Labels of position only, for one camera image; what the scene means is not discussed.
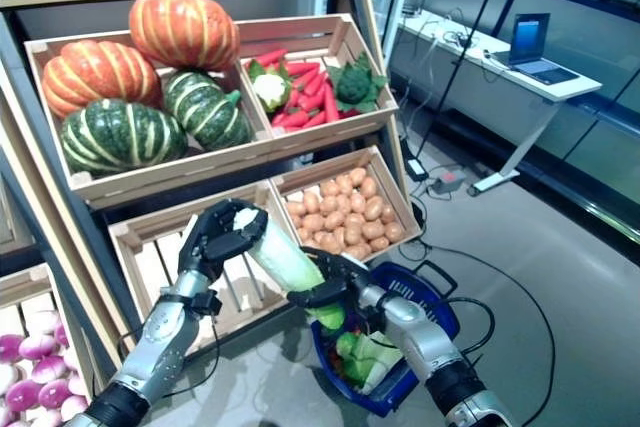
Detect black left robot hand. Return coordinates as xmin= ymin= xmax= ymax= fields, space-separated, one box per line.
xmin=177 ymin=198 xmax=270 ymax=278

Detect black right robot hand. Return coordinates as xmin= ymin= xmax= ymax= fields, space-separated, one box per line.
xmin=285 ymin=246 xmax=374 ymax=309

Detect green white napa cabbage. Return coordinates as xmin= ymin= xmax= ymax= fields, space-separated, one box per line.
xmin=233 ymin=205 xmax=347 ymax=332
xmin=367 ymin=346 xmax=407 ymax=395
xmin=349 ymin=334 xmax=396 ymax=388

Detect blue plastic shopping basket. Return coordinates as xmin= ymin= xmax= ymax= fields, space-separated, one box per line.
xmin=309 ymin=260 xmax=461 ymax=419

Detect small green toy pepper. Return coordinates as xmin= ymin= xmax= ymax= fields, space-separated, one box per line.
xmin=335 ymin=330 xmax=362 ymax=356

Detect wooden white-slat crate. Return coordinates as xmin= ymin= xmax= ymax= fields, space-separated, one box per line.
xmin=107 ymin=180 xmax=321 ymax=348

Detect large wooden pumpkin crate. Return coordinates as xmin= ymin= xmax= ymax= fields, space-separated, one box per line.
xmin=23 ymin=21 xmax=276 ymax=211

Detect wooden potato crate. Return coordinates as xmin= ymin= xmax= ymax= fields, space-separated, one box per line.
xmin=269 ymin=144 xmax=423 ymax=263

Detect green striped pumpkin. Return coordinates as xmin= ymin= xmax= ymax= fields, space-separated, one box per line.
xmin=163 ymin=70 xmax=255 ymax=152
xmin=59 ymin=98 xmax=190 ymax=178

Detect black power brick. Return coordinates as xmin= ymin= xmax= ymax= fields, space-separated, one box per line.
xmin=405 ymin=156 xmax=431 ymax=182

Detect grey box red button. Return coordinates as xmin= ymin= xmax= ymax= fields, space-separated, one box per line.
xmin=430 ymin=170 xmax=467 ymax=196

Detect red carrot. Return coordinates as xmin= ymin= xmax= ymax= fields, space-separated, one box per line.
xmin=272 ymin=111 xmax=310 ymax=128
xmin=323 ymin=82 xmax=341 ymax=123
xmin=284 ymin=61 xmax=321 ymax=76
xmin=254 ymin=49 xmax=289 ymax=66

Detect wooden carrot crate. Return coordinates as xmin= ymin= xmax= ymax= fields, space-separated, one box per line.
xmin=234 ymin=12 xmax=400 ymax=153

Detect white cauliflower with leaves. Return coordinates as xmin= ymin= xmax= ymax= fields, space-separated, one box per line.
xmin=247 ymin=59 xmax=294 ymax=115

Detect wooden turnip crate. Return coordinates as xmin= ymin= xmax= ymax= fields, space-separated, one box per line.
xmin=0 ymin=262 xmax=96 ymax=427

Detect green broccoli with leaves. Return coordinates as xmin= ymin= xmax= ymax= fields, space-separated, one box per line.
xmin=327 ymin=50 xmax=389 ymax=115

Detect orange striped pumpkin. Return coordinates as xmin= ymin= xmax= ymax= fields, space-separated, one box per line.
xmin=41 ymin=39 xmax=164 ymax=121
xmin=128 ymin=0 xmax=241 ymax=72

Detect white desk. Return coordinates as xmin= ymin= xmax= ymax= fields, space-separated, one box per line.
xmin=394 ymin=16 xmax=604 ymax=198

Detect open grey laptop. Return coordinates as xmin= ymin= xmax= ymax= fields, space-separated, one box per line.
xmin=494 ymin=11 xmax=581 ymax=86

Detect black floor cable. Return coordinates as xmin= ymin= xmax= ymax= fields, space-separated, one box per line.
xmin=409 ymin=241 xmax=557 ymax=427

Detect dark blue wall shelf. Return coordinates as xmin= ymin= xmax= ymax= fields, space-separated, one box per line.
xmin=499 ymin=0 xmax=640 ymax=243

